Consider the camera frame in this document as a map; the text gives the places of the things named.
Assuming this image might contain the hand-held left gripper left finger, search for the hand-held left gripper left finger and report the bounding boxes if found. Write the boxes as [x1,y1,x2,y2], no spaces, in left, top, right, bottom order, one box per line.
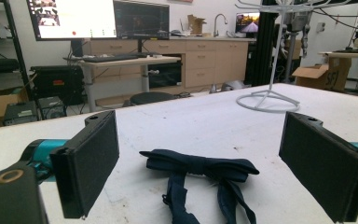
[48,109,120,220]

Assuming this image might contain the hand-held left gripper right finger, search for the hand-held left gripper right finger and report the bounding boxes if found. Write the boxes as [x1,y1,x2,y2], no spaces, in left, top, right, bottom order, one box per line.
[278,111,358,224]

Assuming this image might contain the white wire stand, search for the white wire stand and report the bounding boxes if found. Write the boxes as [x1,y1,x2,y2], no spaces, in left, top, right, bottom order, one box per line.
[234,0,352,114]

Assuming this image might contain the navy blue bow tie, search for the navy blue bow tie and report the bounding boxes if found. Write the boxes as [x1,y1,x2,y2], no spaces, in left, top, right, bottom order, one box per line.
[139,148,260,224]

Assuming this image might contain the grey computer box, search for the grey computer box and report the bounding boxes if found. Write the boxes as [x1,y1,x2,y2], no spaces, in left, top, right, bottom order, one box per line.
[3,101,39,127]

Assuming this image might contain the black equipment case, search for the black equipment case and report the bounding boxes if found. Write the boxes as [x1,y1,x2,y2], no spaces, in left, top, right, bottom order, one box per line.
[30,64,86,106]

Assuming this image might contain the open cardboard box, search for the open cardboard box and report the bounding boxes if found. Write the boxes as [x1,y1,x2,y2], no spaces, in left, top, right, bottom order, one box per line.
[291,57,352,92]

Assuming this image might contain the black round stool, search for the black round stool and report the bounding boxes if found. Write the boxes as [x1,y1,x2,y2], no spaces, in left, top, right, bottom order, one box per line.
[122,91,176,108]

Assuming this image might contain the black keyboard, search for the black keyboard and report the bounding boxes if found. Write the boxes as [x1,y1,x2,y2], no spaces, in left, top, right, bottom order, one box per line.
[81,54,140,63]

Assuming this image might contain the light wooden desk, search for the light wooden desk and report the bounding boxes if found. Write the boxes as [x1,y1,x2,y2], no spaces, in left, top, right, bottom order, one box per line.
[63,55,182,113]

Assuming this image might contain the black metal shelf rack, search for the black metal shelf rack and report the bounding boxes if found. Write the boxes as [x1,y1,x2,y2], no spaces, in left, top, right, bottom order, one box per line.
[0,0,34,101]

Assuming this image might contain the large bright computer monitor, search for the large bright computer monitor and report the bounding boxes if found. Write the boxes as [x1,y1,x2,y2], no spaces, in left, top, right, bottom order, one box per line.
[26,0,118,42]

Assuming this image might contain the beige drawer cabinet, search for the beige drawer cabinet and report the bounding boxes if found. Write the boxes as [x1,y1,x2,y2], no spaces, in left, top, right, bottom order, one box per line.
[83,36,257,106]

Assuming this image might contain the dark computer monitor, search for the dark computer monitor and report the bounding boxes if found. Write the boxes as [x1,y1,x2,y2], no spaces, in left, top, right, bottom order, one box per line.
[113,0,171,41]

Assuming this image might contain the small monitor with road picture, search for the small monitor with road picture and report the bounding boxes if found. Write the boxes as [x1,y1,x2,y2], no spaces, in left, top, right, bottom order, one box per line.
[235,12,261,35]

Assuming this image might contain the small brown cardboard box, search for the small brown cardboard box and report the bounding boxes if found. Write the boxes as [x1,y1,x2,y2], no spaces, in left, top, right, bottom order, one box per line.
[187,14,207,35]

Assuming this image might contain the chrome sink faucet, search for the chrome sink faucet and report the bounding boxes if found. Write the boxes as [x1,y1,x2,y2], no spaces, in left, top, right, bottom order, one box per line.
[213,13,229,38]

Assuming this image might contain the black aluminium frame post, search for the black aluminium frame post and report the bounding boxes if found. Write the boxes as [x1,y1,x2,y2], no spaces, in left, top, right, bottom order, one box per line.
[251,0,282,88]

